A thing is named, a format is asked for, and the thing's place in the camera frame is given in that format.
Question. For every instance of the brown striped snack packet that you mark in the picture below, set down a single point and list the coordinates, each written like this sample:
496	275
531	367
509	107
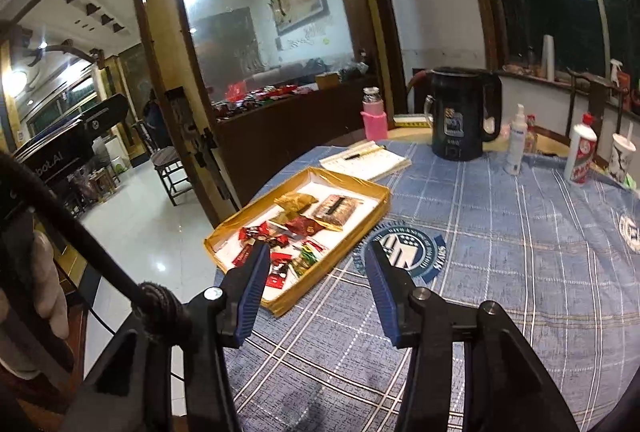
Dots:
337	211

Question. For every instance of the yellow-edged white box tray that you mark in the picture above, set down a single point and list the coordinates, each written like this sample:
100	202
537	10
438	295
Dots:
320	184

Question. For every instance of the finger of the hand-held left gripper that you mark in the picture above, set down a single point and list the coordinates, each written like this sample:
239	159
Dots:
112	106

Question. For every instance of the frosted glass panel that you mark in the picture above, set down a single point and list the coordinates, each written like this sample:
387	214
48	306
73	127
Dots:
225	11

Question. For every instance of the yellow black pen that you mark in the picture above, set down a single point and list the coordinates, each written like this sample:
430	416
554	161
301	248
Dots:
357	155

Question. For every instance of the pink sleeved bottle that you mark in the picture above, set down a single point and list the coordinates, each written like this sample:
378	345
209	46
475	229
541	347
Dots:
375	121

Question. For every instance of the white paper cup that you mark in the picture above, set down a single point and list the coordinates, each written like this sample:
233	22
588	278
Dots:
620	154

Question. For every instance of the dark wooden chair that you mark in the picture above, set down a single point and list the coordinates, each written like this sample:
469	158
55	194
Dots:
417	79

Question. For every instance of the white paper roll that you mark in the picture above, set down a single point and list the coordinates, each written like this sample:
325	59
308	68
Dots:
548	61

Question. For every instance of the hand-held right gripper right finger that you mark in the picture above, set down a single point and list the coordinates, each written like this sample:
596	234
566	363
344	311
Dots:
385	302

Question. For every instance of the yellow-edged book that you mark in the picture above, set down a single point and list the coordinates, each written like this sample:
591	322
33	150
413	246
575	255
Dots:
412	120

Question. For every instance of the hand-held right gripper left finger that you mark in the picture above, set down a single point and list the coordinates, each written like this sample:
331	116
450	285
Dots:
250	297

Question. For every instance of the small clear bottle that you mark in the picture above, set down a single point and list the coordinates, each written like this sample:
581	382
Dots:
531	134

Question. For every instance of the black electric kettle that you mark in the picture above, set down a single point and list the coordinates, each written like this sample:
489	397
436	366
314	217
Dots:
460	111

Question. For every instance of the person's left hand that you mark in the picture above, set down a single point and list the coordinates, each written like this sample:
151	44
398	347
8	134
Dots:
50	282

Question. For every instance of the white paper notebook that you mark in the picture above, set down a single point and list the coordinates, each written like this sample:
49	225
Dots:
372	163

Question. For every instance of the row of colourful packets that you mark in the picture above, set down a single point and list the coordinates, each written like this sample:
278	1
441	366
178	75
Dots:
265	94

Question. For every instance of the round ceiling lamp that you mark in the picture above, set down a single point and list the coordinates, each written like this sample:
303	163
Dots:
15	81

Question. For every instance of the small red snack packet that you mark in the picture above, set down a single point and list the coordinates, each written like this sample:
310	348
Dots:
242	257
277	279
248	233

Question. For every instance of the cardboard box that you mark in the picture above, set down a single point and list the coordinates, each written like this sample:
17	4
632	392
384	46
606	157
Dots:
327	80

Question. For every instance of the white spray bottle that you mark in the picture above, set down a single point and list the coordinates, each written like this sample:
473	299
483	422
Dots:
515	146

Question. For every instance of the brown wooden chair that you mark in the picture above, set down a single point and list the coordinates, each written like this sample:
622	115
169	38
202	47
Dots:
167	159

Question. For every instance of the blue plaid tablecloth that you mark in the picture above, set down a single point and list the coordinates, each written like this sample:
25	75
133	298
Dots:
500	262

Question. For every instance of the small trigger spray bottle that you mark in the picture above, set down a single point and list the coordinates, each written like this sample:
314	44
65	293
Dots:
616	74

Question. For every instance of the carved wooden armchair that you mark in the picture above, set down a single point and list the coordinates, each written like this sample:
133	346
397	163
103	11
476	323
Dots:
575	101

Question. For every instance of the white red-capped liquor bottle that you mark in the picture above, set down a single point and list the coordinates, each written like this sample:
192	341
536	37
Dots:
580	151

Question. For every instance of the dark wooden cabinet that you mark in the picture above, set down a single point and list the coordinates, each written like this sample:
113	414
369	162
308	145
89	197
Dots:
280	131

